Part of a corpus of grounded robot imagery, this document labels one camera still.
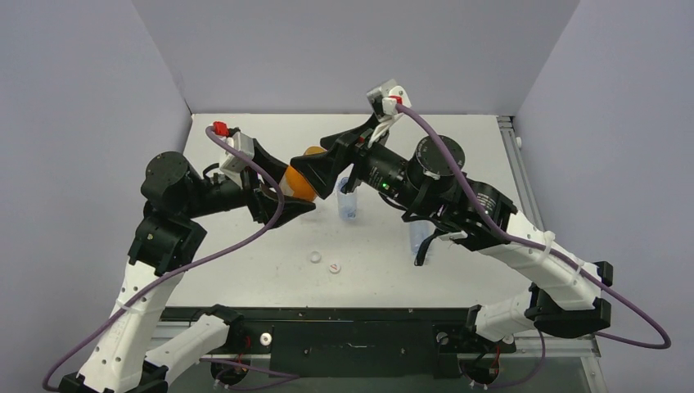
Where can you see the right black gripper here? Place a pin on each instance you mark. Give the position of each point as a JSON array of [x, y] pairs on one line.
[[354, 155]]

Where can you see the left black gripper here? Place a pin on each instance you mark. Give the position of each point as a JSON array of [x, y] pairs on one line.
[[263, 205]]

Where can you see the orange juice bottle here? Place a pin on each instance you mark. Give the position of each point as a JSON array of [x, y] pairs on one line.
[[293, 184]]

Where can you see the labelled clear water bottle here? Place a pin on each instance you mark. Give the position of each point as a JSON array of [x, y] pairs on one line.
[[347, 202]]

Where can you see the small clear water bottle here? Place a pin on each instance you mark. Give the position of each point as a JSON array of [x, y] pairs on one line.
[[419, 231]]

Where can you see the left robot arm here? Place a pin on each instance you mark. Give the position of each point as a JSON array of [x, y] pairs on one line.
[[163, 249]]

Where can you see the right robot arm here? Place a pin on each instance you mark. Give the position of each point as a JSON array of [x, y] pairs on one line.
[[565, 296]]

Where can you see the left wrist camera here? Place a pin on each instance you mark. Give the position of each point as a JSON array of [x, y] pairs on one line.
[[234, 138]]

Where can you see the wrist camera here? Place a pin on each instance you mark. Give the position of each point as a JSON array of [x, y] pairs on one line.
[[384, 99], [234, 138]]

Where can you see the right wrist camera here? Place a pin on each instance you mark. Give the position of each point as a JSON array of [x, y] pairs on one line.
[[384, 99]]

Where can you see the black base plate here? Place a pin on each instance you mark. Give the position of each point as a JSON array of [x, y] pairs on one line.
[[344, 342]]

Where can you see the aluminium frame rail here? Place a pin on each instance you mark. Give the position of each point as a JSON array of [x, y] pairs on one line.
[[517, 186]]

